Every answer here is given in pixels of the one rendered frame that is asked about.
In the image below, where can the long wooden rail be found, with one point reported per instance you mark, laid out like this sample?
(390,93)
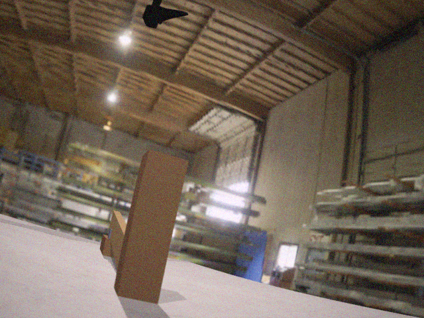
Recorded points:
(118,226)

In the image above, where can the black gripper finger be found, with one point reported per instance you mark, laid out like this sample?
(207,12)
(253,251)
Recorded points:
(168,14)

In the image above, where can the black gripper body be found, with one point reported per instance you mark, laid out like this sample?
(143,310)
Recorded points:
(152,14)

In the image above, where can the tan wooden block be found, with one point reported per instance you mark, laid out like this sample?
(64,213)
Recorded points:
(150,226)

